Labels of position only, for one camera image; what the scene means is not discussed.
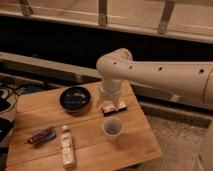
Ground translucent plastic cup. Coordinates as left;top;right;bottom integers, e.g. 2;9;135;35
102;117;123;141

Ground metal railing post middle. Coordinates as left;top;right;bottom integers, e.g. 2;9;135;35
98;0;108;26

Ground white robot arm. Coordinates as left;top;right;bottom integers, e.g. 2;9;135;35
96;48;213;107

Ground metal railing post right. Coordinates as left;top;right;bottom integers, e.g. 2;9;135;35
158;0;176;34

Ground metal railing post left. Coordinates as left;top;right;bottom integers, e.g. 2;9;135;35
19;0;33;16

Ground red multitool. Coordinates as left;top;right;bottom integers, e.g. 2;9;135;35
26;127;52;144

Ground white plastic bottle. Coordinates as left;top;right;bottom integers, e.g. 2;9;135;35
60;125;75;168

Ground wooden table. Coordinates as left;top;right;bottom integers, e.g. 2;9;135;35
6;81;162;171

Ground metal railing post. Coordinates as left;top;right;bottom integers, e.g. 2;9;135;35
158;0;176;34
98;0;108;26
19;0;33;16

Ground blue cloth pad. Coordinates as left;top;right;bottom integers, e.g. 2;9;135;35
28;127;56;145

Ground black cables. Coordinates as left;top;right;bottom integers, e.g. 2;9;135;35
0;77;26;114

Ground dark ceramic bowl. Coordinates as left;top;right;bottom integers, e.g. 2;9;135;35
59;86;91;113

